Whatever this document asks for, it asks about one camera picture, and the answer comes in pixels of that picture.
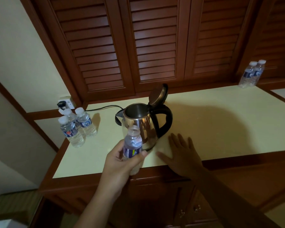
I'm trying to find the person's right hand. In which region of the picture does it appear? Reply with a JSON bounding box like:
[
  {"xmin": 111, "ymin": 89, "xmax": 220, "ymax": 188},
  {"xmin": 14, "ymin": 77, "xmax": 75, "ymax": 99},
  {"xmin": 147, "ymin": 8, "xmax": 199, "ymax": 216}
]
[{"xmin": 156, "ymin": 133, "xmax": 205, "ymax": 180}]

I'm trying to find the capped clear water bottle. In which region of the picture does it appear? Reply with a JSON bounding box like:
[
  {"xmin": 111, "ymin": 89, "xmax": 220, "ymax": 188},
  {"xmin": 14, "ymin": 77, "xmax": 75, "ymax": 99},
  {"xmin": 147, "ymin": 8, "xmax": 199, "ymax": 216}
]
[
  {"xmin": 58, "ymin": 115, "xmax": 85, "ymax": 148},
  {"xmin": 250, "ymin": 60, "xmax": 266, "ymax": 87},
  {"xmin": 238, "ymin": 61, "xmax": 257, "ymax": 89},
  {"xmin": 75, "ymin": 107, "xmax": 97, "ymax": 137},
  {"xmin": 63, "ymin": 108, "xmax": 79, "ymax": 131}
]

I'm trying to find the white wall socket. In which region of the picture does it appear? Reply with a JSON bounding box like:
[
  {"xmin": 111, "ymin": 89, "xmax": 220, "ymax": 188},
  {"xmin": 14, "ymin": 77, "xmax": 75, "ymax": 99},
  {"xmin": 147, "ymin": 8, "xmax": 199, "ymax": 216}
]
[{"xmin": 58, "ymin": 96, "xmax": 76, "ymax": 110}]

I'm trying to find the brown louvered wooden door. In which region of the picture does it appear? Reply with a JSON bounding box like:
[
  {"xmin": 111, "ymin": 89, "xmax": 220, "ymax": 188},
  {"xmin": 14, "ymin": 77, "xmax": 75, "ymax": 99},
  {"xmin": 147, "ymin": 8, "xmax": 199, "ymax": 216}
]
[
  {"xmin": 117, "ymin": 0, "xmax": 191, "ymax": 93},
  {"xmin": 30, "ymin": 0, "xmax": 136, "ymax": 101},
  {"xmin": 184, "ymin": 0, "xmax": 263, "ymax": 84},
  {"xmin": 235, "ymin": 0, "xmax": 285, "ymax": 80}
]

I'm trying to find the brown wooden counter cabinet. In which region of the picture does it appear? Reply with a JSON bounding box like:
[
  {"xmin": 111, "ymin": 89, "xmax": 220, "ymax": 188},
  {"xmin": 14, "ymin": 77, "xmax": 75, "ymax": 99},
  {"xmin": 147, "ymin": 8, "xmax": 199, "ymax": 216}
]
[{"xmin": 30, "ymin": 149, "xmax": 285, "ymax": 228}]

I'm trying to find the person's right forearm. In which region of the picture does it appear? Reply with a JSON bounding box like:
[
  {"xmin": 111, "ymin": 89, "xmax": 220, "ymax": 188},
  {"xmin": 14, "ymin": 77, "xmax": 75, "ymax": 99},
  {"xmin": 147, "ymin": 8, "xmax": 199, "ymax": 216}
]
[{"xmin": 188, "ymin": 168, "xmax": 282, "ymax": 228}]

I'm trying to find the person's left forearm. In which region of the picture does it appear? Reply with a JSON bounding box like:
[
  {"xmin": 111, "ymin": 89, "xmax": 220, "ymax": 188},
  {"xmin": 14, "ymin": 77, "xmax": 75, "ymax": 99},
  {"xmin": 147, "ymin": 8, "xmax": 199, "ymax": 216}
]
[{"xmin": 74, "ymin": 189, "xmax": 120, "ymax": 228}]

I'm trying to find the person's left hand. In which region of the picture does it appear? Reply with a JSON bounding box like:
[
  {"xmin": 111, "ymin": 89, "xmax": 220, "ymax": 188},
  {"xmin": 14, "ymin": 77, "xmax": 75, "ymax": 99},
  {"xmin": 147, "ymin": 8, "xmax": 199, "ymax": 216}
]
[{"xmin": 97, "ymin": 139, "xmax": 148, "ymax": 200}]

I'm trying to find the stainless steel electric kettle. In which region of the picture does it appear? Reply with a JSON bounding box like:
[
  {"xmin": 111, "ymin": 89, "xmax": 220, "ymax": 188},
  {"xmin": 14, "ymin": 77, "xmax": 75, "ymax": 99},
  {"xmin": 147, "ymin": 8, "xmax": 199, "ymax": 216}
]
[{"xmin": 115, "ymin": 83, "xmax": 173, "ymax": 152}]

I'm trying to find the black kettle power cord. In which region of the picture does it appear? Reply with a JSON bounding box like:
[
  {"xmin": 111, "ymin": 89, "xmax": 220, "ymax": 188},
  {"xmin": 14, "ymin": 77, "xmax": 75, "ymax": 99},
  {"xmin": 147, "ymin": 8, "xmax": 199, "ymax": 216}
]
[{"xmin": 57, "ymin": 101, "xmax": 125, "ymax": 127}]

